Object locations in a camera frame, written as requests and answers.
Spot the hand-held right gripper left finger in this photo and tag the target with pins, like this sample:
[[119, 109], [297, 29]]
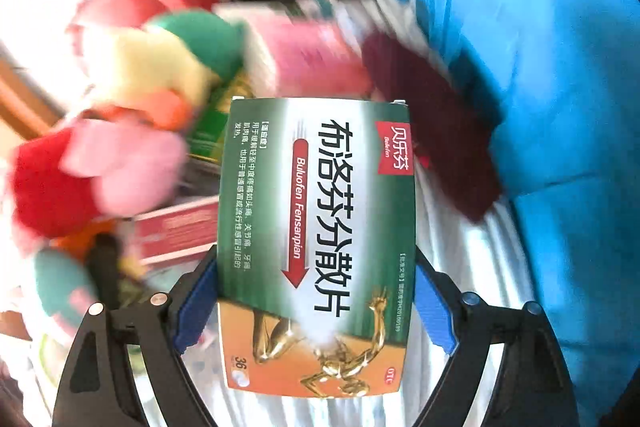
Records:
[[192, 302]]

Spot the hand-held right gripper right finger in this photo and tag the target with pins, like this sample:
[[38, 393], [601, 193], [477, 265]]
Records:
[[435, 307]]

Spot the teal pink pig plush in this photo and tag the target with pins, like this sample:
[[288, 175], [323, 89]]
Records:
[[55, 282]]

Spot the green medicine box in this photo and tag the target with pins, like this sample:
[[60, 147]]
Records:
[[320, 207]]

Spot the red pink pig plush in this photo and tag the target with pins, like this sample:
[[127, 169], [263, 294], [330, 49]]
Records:
[[50, 192]]

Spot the blue plastic storage bin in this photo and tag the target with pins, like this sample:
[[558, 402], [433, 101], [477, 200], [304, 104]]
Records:
[[550, 107]]

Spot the desktop with white striped cloth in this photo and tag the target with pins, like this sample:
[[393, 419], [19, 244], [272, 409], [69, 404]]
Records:
[[500, 252]]

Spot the green yellow box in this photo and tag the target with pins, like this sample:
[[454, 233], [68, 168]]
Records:
[[212, 127]]

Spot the dark red cloth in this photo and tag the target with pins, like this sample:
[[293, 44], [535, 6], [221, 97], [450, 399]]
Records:
[[430, 127]]

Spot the green yellow orange plush toy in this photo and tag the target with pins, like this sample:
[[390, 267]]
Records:
[[150, 62]]

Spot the pink box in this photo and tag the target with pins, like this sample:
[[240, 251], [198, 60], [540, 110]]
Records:
[[310, 47]]

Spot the wooden door frame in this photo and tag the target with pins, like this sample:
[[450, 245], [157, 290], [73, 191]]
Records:
[[20, 102]]

